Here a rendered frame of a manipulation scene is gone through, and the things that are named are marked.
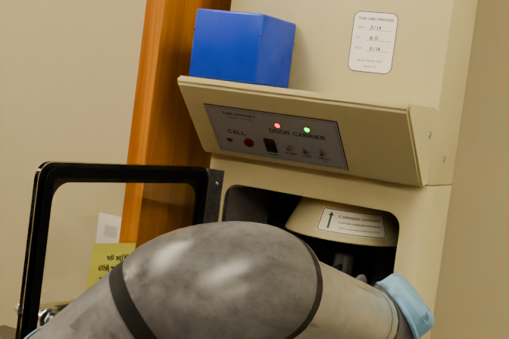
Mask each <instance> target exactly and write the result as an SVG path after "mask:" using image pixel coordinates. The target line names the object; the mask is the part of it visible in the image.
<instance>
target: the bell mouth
mask: <svg viewBox="0 0 509 339"><path fill-rule="evenodd" d="M285 227H286V228H287V229H288V230H290V231H293V232H296V233H299V234H302V235H307V236H310V237H313V238H320V239H324V240H328V241H336V242H342V243H346V244H358V245H365V246H374V247H397V244H398V233H399V222H398V219H397V218H396V216H395V215H394V214H392V213H390V212H388V211H384V210H376V209H371V208H366V207H359V206H355V205H350V204H342V203H337V202H333V201H325V200H321V199H316V198H312V197H304V196H302V198H301V200H300V201H299V202H298V204H297V206H296V208H295V209H294V211H293V212H292V215H291V216H290V217H289V219H288V221H287V222H286V224H285Z"/></svg>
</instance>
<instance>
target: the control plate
mask: <svg viewBox="0 0 509 339"><path fill-rule="evenodd" d="M203 104H204V106H205V110H206V112H207V115H208V118H209V120H210V122H211V126H212V129H213V130H214V134H215V137H216V139H217V143H218V145H219V147H220V150H223V151H232V152H237V153H242V154H250V155H256V156H261V157H269V158H274V159H279V160H288V161H293V162H298V163H307V164H312V165H317V166H325V167H330V168H336V169H341V170H348V164H347V160H346V157H345V152H344V148H343V145H342V140H341V136H340V133H339V127H338V123H337V121H332V120H321V119H315V118H310V117H299V116H293V115H287V114H277V113H271V112H265V111H259V110H249V109H243V108H237V107H227V106H221V105H215V104H205V103H203ZM274 123H279V124H280V125H281V128H280V129H278V128H276V127H275V126H274V125H273V124H274ZM305 126H306V127H308V128H310V129H311V132H309V133H307V132H305V131H304V130H303V128H304V127H305ZM227 136H229V137H231V138H232V139H233V142H228V141H227V140H226V137H227ZM246 138H250V139H251V140H252V141H253V142H254V145H253V147H248V146H246V145H245V143H244V140H245V139H246ZM263 138H268V139H273V140H274V141H275V144H276V149H277V151H278V153H274V152H269V151H267V149H266V146H265V144H264V140H263ZM287 145H290V146H292V150H290V151H287V150H286V146H287ZM302 148H308V150H309V152H307V153H306V154H305V153H303V149H302ZM321 150H323V151H325V152H326V155H323V156H320V151H321Z"/></svg>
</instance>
